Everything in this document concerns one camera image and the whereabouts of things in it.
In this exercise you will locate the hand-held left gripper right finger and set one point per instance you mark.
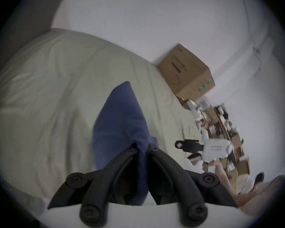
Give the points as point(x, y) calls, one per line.
point(180, 186)

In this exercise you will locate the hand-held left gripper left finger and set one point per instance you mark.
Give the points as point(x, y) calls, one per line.
point(102, 182)

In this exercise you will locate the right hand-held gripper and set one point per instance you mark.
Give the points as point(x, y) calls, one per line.
point(216, 148)

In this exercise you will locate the dark blue shirt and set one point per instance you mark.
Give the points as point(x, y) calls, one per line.
point(123, 127)

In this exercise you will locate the person's right forearm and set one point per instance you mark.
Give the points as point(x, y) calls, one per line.
point(228, 182)

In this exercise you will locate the person's right hand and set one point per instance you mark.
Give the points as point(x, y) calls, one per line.
point(210, 165)

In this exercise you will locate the brown cardboard carton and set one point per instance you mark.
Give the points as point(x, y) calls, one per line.
point(187, 76)

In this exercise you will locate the person's legs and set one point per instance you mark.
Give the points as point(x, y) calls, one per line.
point(261, 193)

